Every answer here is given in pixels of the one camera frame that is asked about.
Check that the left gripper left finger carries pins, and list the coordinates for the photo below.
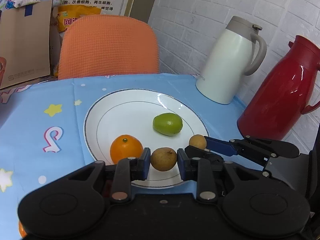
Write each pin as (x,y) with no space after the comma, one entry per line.
(128,170)

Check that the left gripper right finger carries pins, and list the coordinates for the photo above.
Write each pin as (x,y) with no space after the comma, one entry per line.
(200,171)

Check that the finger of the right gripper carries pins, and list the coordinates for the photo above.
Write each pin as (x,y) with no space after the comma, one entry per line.
(193,152)
(256,150)

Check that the brown longan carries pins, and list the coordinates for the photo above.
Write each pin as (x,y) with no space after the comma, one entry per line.
(163,159)
(198,141)

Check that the large orange front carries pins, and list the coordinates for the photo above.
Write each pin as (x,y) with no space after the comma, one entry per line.
(125,146)

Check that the green jujube front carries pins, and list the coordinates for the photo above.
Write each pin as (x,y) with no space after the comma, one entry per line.
(169,124)

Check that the red thermos jug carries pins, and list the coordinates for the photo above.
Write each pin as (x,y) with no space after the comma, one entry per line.
(284,95)

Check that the white ceramic plate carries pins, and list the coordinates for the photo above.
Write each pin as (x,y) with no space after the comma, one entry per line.
(131,111)

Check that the blue cartoon tablecloth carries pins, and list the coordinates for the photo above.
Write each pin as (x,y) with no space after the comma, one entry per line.
(42,129)

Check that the white thermos jug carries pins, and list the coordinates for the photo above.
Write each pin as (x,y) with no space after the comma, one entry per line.
(239,51)

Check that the left tangerine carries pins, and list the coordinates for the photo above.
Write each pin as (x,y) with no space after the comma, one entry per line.
(21,230)

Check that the orange mesh chair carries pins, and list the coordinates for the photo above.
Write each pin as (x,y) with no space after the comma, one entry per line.
(101,45)

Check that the yellow snack bag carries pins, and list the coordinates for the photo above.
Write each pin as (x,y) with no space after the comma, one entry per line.
(72,17)

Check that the brown cardboard box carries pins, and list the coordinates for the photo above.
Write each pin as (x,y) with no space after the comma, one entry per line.
(25,43)

